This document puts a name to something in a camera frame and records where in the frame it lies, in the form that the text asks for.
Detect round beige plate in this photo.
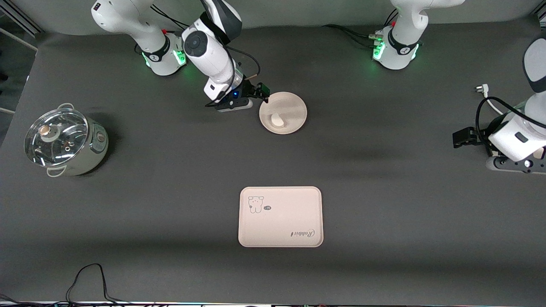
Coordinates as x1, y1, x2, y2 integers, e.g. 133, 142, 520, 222
259, 92, 308, 135

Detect beige rabbit print tray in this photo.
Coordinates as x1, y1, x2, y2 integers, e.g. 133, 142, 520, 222
238, 186, 324, 248

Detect steel pot with glass lid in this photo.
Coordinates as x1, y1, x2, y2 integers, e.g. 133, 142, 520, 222
45, 102, 109, 177

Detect glass pot lid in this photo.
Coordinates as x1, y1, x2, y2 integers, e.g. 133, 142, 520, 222
24, 108, 89, 168

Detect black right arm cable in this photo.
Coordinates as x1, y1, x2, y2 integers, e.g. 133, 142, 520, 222
205, 43, 261, 107

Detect white power plug cord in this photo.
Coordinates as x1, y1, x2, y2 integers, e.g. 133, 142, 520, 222
475, 84, 512, 116

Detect black right base cables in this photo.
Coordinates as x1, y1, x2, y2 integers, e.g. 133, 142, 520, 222
151, 4, 190, 34

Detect black base cables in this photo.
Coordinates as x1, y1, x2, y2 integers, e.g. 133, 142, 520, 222
322, 9, 399, 47
151, 4, 190, 34

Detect black left base cables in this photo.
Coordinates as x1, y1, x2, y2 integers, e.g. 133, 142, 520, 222
322, 9, 399, 47

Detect aluminium frame rail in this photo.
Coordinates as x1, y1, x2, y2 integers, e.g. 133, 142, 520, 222
0, 0, 44, 54

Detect thin black floor cable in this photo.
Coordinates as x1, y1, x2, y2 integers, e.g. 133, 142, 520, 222
0, 264, 141, 307

